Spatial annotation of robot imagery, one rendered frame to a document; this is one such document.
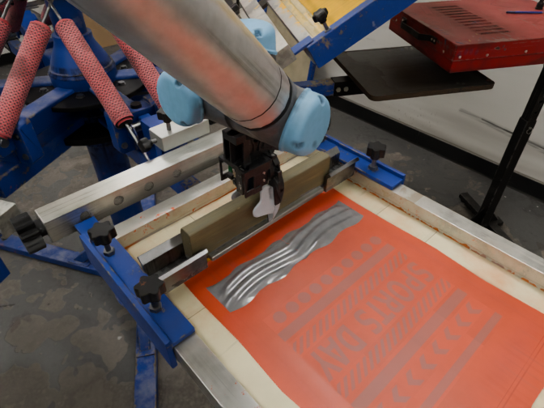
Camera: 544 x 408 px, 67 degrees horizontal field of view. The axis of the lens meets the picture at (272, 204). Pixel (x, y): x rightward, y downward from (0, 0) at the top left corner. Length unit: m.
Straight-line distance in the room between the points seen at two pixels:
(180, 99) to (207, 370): 0.37
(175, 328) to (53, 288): 1.58
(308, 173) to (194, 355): 0.42
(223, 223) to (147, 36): 0.47
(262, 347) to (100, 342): 1.32
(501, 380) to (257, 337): 0.37
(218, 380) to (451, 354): 0.36
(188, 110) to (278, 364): 0.39
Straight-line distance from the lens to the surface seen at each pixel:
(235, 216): 0.74
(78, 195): 0.87
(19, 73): 1.18
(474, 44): 1.47
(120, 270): 0.75
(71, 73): 1.37
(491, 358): 0.75
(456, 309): 0.78
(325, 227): 0.85
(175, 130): 0.94
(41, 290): 2.22
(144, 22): 0.30
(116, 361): 1.86
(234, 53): 0.36
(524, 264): 0.86
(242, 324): 0.70
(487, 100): 2.75
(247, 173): 0.67
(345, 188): 0.96
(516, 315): 0.82
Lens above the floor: 1.54
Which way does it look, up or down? 40 degrees down
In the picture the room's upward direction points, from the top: straight up
